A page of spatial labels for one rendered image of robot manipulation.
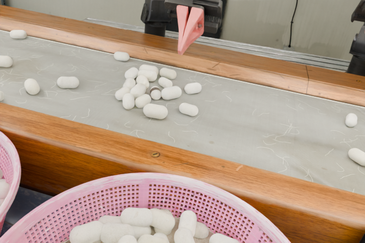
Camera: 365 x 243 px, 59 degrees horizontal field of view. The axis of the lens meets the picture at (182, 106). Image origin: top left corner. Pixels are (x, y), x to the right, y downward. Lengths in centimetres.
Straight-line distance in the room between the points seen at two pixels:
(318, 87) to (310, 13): 194
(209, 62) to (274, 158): 30
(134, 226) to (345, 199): 23
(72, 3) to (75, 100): 236
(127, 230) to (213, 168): 12
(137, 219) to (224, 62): 43
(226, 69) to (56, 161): 40
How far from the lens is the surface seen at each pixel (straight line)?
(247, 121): 54
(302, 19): 262
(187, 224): 35
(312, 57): 118
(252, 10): 257
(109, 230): 34
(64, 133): 43
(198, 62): 70
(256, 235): 35
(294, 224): 39
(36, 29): 85
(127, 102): 52
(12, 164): 40
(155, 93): 55
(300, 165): 48
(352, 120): 61
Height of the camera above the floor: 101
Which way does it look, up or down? 29 degrees down
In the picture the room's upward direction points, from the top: 8 degrees clockwise
